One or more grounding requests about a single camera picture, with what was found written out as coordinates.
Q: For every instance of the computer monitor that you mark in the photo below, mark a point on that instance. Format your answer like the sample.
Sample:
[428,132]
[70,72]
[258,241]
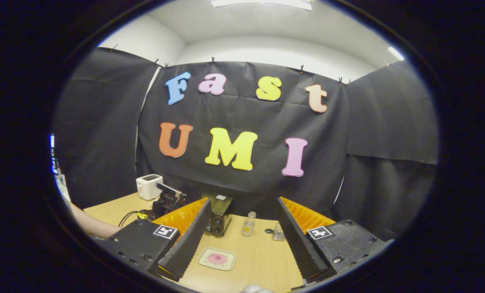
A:
[53,160]

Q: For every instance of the clear bottle with yellow label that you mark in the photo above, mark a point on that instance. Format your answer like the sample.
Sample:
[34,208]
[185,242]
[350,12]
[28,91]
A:
[249,226]

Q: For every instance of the large ceiling light panel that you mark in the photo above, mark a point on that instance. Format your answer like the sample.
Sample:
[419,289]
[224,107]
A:
[262,3]

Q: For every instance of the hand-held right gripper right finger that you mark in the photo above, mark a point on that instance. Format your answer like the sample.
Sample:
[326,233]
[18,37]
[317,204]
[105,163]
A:
[297,242]

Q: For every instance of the black electric oven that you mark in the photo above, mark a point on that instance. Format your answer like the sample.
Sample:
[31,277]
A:
[220,211]

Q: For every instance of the small ceiling light panel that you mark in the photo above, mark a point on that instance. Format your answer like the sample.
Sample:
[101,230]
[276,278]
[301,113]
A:
[396,53]

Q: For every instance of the pink ham slice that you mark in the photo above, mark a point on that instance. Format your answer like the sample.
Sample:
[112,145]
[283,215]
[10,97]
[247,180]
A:
[217,259]

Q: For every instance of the white toaster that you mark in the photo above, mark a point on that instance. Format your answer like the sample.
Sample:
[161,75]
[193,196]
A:
[148,187]

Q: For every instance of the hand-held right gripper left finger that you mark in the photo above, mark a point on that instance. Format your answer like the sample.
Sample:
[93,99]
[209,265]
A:
[191,240]

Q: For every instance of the white square plate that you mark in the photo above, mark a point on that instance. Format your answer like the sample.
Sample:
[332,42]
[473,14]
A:
[203,259]

